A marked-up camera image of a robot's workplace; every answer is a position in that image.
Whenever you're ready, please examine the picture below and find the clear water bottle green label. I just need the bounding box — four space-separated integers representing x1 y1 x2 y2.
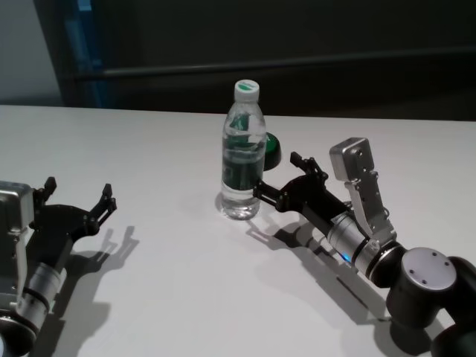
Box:
221 79 267 222

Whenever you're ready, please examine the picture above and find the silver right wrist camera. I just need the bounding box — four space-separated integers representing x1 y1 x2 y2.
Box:
328 137 398 249

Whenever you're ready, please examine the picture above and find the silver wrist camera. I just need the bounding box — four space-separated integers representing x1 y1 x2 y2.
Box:
0 181 37 310
328 137 398 249

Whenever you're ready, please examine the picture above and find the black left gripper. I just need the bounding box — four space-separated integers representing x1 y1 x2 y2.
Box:
27 176 118 269

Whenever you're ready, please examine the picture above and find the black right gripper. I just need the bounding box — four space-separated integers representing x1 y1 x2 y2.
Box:
252 150 353 231

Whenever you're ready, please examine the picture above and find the green YES button black base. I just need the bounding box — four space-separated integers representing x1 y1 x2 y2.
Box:
262 132 283 173

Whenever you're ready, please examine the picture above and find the blue vertical window strip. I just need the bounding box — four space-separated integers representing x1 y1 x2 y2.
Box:
66 0 106 109

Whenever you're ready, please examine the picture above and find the grey horizontal rail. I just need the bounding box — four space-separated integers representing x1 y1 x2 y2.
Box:
74 54 476 82

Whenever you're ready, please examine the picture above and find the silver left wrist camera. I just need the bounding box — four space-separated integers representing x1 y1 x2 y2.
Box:
0 181 37 310

